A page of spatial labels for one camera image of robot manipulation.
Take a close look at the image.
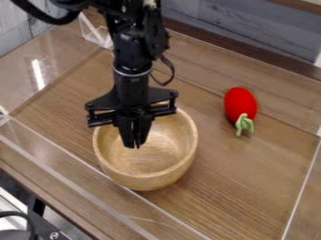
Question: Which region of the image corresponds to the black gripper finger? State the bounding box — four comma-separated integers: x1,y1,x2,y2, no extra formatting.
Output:
136,114,152,147
117,116,135,148

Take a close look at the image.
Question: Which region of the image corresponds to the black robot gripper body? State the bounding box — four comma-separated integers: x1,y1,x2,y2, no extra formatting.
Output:
85,68,177,128

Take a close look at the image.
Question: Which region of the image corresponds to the brown wooden bowl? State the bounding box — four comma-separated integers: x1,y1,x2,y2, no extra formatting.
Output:
92,109,197,191

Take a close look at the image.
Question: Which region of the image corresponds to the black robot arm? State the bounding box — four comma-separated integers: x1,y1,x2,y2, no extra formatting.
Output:
10,0,177,148

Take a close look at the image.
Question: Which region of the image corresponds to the red plush strawberry toy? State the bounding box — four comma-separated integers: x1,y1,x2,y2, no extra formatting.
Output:
224,87,258,137

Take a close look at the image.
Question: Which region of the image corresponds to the clear acrylic tray wall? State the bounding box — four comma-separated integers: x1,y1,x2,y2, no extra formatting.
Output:
0,109,208,240

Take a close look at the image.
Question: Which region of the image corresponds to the black table leg bracket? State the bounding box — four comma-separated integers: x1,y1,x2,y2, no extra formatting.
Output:
28,197,70,240

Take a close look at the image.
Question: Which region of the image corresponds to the black cable under table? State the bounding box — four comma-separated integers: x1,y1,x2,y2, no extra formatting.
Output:
0,211,38,240

